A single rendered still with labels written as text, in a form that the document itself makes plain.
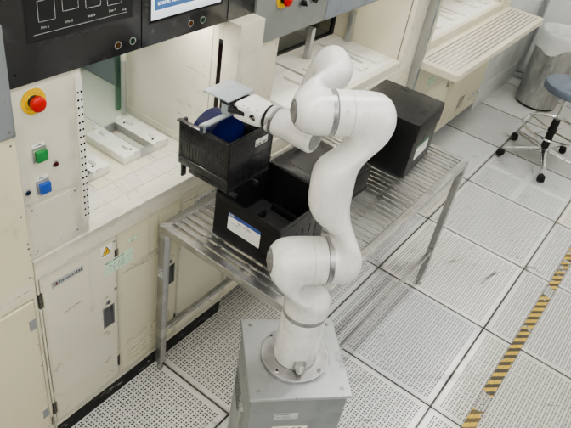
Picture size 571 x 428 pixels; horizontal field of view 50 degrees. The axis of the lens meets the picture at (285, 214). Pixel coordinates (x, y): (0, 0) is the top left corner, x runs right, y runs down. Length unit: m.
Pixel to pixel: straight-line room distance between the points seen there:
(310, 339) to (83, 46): 0.93
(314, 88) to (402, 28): 2.09
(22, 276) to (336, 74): 1.04
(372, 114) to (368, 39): 2.17
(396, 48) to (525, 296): 1.46
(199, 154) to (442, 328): 1.66
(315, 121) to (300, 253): 0.34
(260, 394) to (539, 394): 1.67
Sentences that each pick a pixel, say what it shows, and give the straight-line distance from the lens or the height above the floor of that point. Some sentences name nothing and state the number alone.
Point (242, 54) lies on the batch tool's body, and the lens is 2.04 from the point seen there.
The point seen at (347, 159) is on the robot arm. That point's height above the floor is 1.43.
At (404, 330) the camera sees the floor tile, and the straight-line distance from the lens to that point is 3.03.
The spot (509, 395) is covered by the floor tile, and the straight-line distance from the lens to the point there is 2.99.
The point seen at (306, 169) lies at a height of 0.86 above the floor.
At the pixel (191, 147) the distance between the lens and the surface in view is 1.92.
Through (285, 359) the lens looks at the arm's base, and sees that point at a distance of 1.71.
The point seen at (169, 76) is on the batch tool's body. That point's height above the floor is 1.11.
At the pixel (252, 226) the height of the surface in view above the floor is 0.89.
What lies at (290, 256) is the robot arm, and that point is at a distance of 1.45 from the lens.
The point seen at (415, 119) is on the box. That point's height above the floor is 1.01.
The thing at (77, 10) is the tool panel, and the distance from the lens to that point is 1.60.
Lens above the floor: 2.12
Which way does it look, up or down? 37 degrees down
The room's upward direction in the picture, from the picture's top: 11 degrees clockwise
